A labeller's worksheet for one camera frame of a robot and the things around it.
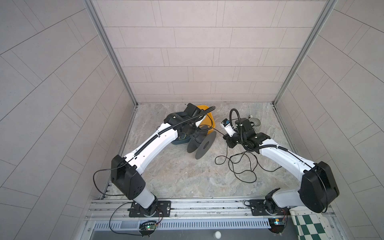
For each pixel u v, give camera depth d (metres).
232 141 0.73
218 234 0.59
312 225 0.67
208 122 1.02
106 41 0.82
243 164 0.87
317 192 0.41
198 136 0.68
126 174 0.39
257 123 1.02
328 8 0.71
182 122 0.50
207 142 0.83
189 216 0.69
